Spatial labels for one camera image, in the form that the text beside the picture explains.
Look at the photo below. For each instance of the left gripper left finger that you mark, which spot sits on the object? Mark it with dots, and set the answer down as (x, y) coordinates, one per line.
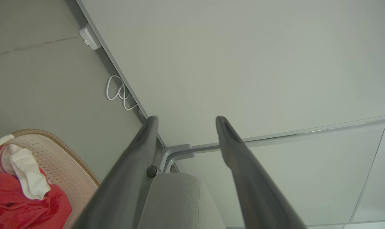
(125, 178)

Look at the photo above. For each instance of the white wall box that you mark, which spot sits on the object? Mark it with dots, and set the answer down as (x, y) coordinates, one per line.
(90, 37)

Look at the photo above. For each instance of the white cloth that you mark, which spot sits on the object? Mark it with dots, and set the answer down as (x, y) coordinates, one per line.
(30, 178)

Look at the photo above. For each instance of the beige perforated laundry basket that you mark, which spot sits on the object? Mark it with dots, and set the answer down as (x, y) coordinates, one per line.
(62, 165)

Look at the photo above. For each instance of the grey metal wall rail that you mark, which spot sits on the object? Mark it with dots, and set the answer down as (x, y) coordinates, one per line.
(179, 149)

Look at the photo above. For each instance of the dark round knob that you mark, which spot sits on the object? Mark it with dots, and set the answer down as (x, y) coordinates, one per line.
(152, 171)

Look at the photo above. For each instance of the red cloth garment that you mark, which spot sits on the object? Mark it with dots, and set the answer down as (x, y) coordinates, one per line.
(14, 206)

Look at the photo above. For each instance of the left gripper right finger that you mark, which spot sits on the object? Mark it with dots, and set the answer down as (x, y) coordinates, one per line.
(252, 184)

